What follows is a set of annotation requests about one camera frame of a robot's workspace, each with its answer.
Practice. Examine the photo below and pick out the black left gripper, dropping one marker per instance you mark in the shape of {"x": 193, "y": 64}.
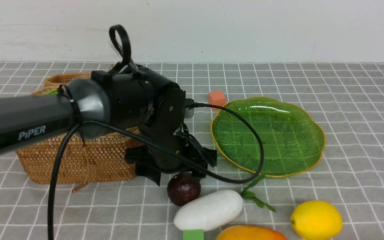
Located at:
{"x": 162, "y": 154}

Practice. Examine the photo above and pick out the dark purple passion fruit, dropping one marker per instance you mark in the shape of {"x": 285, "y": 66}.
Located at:
{"x": 183, "y": 188}

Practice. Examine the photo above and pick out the white toy radish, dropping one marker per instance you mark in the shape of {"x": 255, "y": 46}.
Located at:
{"x": 216, "y": 209}

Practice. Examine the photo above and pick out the orange toy mango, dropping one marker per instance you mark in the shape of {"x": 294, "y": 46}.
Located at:
{"x": 249, "y": 232}

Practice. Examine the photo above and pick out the yellow toy lemon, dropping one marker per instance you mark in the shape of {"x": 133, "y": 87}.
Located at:
{"x": 316, "y": 220}

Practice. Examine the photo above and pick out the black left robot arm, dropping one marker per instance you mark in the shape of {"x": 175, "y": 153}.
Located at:
{"x": 106, "y": 103}

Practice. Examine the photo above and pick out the green foam cube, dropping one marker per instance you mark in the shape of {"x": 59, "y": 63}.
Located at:
{"x": 196, "y": 234}

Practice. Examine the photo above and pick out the woven wicker basket green lining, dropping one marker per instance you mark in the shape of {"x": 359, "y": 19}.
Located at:
{"x": 97, "y": 160}

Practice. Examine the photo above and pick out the orange foam cube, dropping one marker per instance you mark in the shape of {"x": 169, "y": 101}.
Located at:
{"x": 216, "y": 98}

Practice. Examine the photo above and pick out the green leaf-shaped glass plate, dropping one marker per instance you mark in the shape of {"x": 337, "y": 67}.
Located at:
{"x": 293, "y": 143}

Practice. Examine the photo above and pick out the woven wicker basket lid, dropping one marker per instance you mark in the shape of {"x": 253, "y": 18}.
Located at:
{"x": 65, "y": 78}

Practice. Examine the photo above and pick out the grey checked tablecloth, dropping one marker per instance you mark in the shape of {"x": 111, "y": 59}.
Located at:
{"x": 346, "y": 99}

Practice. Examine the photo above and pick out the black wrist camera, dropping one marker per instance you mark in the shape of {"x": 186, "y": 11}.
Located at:
{"x": 189, "y": 109}

